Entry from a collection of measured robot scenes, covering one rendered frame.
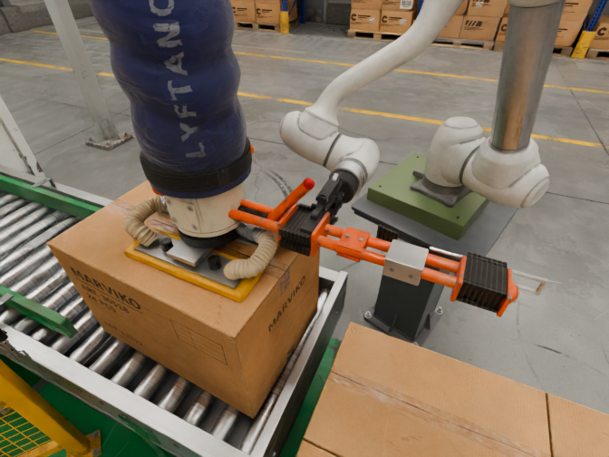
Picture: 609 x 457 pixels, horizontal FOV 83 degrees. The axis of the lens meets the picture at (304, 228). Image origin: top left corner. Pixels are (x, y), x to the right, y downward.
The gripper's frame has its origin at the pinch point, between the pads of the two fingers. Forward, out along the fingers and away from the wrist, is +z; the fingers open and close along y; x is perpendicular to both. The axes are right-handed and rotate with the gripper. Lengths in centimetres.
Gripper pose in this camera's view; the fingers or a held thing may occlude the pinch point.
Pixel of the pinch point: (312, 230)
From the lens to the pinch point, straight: 72.4
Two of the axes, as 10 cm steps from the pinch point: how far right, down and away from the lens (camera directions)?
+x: -9.1, -2.7, 3.1
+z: -4.1, 5.8, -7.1
